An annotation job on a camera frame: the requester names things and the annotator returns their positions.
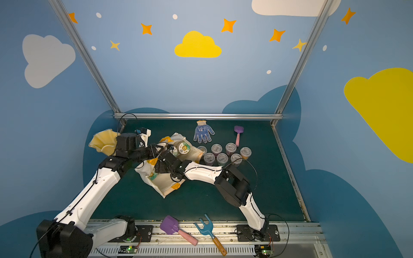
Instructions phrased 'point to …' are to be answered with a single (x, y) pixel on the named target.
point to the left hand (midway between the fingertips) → (166, 147)
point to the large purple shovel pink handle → (170, 225)
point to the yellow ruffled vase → (105, 141)
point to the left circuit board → (128, 249)
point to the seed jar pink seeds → (230, 148)
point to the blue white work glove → (203, 131)
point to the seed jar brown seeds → (203, 148)
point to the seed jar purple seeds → (216, 149)
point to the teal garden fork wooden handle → (206, 229)
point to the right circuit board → (264, 250)
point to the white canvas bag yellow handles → (163, 181)
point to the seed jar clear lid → (246, 152)
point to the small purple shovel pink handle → (238, 129)
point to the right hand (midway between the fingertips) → (163, 163)
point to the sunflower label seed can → (183, 148)
